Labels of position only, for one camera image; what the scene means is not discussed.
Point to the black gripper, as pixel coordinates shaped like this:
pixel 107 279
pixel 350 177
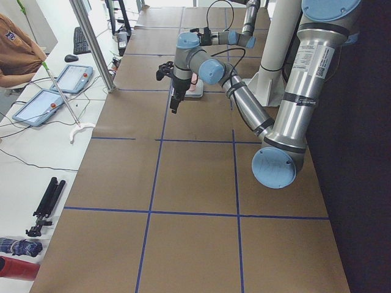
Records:
pixel 179 85

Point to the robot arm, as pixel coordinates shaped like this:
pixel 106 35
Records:
pixel 228 36
pixel 323 27

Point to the digital kitchen scale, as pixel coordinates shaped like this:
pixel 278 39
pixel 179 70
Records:
pixel 195 91

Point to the grabber stick white hook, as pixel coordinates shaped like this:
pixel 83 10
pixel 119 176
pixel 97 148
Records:
pixel 79 126

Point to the far teach pendant tablet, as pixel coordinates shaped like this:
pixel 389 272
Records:
pixel 74 78

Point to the teach pendant tablet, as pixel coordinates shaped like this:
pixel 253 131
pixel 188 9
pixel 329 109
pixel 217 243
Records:
pixel 39 108
pixel 74 78

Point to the black keyboard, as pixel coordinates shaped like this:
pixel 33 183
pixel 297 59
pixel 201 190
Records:
pixel 80 44

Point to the black computer mouse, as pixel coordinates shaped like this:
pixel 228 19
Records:
pixel 71 58

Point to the near teach pendant tablet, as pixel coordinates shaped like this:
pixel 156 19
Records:
pixel 39 108

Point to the black folded tripod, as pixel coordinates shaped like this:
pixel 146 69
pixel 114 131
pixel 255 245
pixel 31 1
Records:
pixel 46 206

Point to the seated person orange shirt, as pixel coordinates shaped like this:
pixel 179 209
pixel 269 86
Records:
pixel 21 57

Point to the blue folded umbrella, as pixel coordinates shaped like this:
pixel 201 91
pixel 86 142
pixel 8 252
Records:
pixel 20 247

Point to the red cylinder bottle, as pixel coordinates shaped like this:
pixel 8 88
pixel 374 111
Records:
pixel 17 269

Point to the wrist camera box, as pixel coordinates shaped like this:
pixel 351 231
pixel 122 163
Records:
pixel 165 69

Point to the aluminium frame post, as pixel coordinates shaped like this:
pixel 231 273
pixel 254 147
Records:
pixel 84 23

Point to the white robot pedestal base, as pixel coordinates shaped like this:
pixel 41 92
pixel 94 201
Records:
pixel 267 84

